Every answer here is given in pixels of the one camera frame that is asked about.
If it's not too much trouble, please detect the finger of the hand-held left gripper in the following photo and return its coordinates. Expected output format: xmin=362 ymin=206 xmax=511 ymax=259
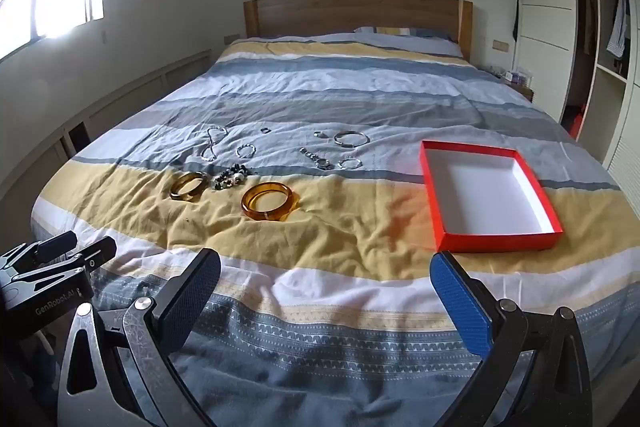
xmin=10 ymin=236 xmax=117 ymax=288
xmin=0 ymin=231 xmax=77 ymax=275

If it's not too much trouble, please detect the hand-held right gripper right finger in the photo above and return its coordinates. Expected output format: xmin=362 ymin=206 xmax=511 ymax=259
xmin=430 ymin=250 xmax=593 ymax=427

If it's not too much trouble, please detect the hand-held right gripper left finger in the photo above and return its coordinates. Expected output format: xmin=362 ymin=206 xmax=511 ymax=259
xmin=56 ymin=248 xmax=222 ymax=427

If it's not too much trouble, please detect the dark amber bangle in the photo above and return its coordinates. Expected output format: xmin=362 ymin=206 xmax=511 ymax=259
xmin=169 ymin=172 xmax=210 ymax=202

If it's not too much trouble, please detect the large amber bangle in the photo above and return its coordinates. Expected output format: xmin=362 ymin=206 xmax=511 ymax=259
xmin=241 ymin=181 xmax=295 ymax=223

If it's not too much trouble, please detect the red cardboard box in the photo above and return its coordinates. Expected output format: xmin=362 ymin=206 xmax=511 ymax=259
xmin=419 ymin=140 xmax=565 ymax=254

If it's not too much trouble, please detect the black white beaded bracelet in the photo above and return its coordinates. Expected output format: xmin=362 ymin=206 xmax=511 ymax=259
xmin=212 ymin=163 xmax=249 ymax=190

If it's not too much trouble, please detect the plain silver bangle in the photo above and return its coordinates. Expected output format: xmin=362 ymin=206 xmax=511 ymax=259
xmin=333 ymin=131 xmax=371 ymax=148

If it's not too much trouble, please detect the wooden nightstand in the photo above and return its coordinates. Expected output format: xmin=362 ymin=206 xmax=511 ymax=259
xmin=480 ymin=67 xmax=536 ymax=104

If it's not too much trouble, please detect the striped bed with headboard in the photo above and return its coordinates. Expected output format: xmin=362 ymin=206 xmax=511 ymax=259
xmin=30 ymin=34 xmax=640 ymax=427

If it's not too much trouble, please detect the striped pillow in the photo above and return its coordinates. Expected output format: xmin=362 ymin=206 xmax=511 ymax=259
xmin=353 ymin=26 xmax=463 ymax=56

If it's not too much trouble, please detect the white wardrobe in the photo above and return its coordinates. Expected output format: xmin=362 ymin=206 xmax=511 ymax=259
xmin=507 ymin=0 xmax=640 ymax=188

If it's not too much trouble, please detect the wooden headboard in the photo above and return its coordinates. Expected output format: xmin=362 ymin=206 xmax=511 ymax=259
xmin=243 ymin=0 xmax=474 ymax=60

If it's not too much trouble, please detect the hanging striped shirt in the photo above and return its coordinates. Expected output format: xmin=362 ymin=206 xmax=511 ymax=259
xmin=606 ymin=0 xmax=630 ymax=58

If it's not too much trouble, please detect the hanging brown coat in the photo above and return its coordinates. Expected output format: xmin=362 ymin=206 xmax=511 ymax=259
xmin=582 ymin=0 xmax=601 ymax=58

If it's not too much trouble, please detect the silver chain necklace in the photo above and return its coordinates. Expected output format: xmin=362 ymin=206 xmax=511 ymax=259
xmin=200 ymin=125 xmax=227 ymax=164

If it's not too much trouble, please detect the low white wall cabinet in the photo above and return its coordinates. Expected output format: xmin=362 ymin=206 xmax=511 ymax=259
xmin=0 ymin=49 xmax=213 ymax=208

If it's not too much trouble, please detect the silver link chain bracelet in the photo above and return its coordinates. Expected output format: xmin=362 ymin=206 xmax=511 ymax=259
xmin=299 ymin=147 xmax=334 ymax=171

